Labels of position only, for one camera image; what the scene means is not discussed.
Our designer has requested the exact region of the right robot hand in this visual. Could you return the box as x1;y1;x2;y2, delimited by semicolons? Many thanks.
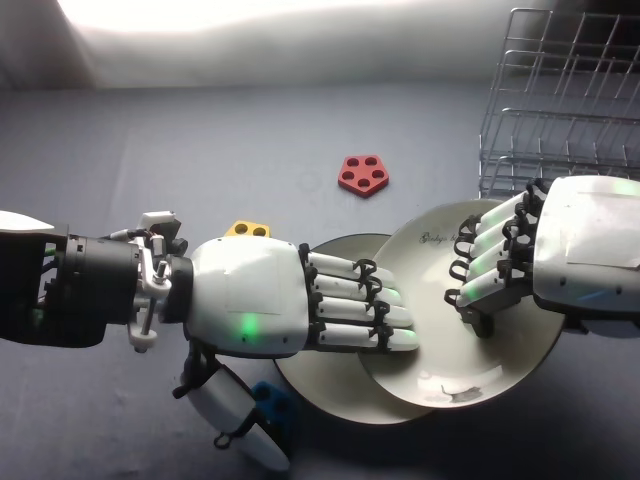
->
443;174;640;341

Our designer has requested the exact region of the white backdrop curtain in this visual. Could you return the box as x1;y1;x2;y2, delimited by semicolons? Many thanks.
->
0;0;640;92

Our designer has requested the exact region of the yellow pentagon block with holes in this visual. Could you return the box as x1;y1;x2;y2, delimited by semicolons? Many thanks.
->
223;219;273;240

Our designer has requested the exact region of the metal wire dish rack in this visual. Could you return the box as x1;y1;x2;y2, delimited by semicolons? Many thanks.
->
477;7;640;201

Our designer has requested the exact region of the grey table cloth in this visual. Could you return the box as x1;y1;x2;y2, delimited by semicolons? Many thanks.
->
0;82;640;480

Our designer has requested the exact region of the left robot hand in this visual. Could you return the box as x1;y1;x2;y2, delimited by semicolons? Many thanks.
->
172;234;422;474

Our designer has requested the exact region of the white plate leaf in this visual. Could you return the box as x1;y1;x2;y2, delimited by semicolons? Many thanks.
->
359;198;569;409
272;232;436;426

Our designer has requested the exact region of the blue pentagon block with holes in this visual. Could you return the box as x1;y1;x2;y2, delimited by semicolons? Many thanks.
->
249;380;297;451

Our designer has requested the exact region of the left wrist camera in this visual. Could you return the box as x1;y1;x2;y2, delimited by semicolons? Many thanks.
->
137;210;191;257

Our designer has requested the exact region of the red pentagon block with holes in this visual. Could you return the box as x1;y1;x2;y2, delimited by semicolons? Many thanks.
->
336;154;392;201

